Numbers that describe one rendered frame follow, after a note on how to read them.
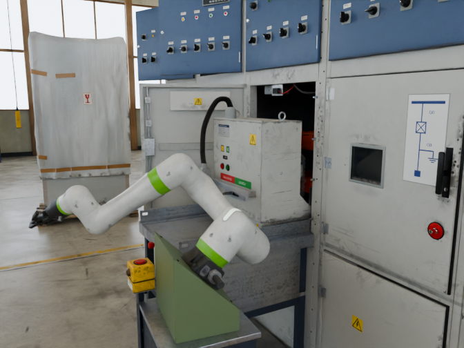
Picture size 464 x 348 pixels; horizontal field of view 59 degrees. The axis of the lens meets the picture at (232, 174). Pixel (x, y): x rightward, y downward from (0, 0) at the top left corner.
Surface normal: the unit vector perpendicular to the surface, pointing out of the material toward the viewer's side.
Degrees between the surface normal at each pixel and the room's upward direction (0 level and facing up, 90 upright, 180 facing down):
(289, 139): 90
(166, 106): 90
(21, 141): 90
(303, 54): 90
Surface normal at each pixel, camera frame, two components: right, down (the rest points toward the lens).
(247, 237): 0.64, 0.40
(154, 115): 0.18, 0.17
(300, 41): -0.88, 0.08
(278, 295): 0.48, 0.15
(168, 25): -0.54, 0.14
